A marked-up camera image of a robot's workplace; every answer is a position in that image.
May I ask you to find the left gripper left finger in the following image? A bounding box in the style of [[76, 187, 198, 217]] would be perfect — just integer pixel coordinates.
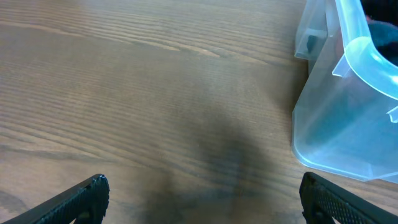
[[4, 174, 109, 224]]

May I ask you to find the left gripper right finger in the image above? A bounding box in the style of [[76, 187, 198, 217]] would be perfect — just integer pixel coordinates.
[[299, 172, 397, 224]]

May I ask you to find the black hooded sweatshirt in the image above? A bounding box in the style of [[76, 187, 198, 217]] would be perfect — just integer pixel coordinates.
[[361, 0, 397, 65]]

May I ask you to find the clear plastic storage bin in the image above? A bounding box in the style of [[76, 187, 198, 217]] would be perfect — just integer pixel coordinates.
[[292, 0, 397, 182]]

